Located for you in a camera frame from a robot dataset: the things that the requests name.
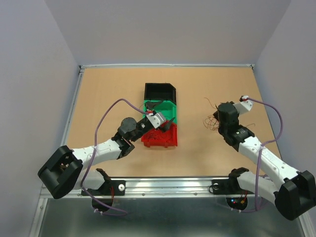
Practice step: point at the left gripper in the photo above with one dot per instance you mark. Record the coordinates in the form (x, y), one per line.
(165, 126)

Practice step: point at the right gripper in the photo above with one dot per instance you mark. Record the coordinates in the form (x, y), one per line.
(216, 114)

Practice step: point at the red plastic bin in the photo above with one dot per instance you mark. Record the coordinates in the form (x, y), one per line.
(162, 139)

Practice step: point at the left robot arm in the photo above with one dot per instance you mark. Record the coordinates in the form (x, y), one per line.
(69, 169)

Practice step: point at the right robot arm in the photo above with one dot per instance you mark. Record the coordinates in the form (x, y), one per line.
(291, 191)

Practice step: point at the green plastic bin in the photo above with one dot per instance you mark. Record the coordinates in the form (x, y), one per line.
(168, 109)

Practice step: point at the black plastic bin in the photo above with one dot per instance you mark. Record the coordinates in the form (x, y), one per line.
(160, 91)

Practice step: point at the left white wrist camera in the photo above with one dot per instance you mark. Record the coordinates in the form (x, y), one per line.
(156, 119)

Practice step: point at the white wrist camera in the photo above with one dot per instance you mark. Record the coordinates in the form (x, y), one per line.
(156, 119)
(244, 105)

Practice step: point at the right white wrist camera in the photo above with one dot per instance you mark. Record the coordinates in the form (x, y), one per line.
(244, 105)

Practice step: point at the aluminium front rail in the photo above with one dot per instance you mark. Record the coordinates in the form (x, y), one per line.
(179, 187)

